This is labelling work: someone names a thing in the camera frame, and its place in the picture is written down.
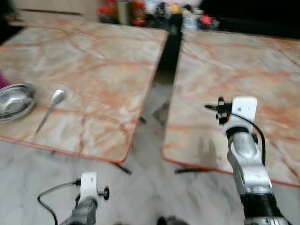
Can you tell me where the small red container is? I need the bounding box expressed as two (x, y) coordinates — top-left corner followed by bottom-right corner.
(200, 15), (214, 30)

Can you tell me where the white blue container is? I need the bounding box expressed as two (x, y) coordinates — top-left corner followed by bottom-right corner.
(182, 14), (197, 32)

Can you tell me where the tall black bottle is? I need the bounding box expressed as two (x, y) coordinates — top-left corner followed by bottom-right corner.
(169, 11), (183, 34)

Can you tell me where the dark robot foot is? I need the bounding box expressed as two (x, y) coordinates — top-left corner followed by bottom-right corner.
(157, 216), (189, 225)

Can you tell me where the red jar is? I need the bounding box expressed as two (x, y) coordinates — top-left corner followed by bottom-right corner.
(132, 1), (148, 26)
(98, 0), (118, 23)

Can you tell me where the green glass bottle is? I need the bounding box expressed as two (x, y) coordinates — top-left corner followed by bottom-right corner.
(118, 0), (132, 25)

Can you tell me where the steel spoon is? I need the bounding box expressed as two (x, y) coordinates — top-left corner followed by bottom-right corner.
(35, 90), (67, 135)

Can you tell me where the wooden cabinet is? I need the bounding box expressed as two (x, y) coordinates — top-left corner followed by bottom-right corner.
(13, 0), (99, 25)

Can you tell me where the steel bowl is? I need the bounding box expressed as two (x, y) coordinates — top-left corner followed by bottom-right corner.
(0, 83), (37, 124)

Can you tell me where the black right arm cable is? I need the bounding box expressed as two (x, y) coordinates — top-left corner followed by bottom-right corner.
(205, 104), (267, 165)

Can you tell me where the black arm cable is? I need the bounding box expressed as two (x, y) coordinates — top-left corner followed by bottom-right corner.
(37, 180), (81, 225)
(205, 104), (267, 165)

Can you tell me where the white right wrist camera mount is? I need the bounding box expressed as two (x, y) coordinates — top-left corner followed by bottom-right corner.
(217, 97), (258, 136)

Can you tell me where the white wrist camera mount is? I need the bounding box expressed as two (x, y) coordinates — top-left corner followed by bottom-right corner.
(217, 97), (258, 136)
(78, 172), (110, 203)

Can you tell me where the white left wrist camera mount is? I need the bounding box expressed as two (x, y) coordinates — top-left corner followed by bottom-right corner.
(78, 172), (110, 203)

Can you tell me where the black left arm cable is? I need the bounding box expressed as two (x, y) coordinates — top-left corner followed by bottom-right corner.
(37, 180), (81, 225)

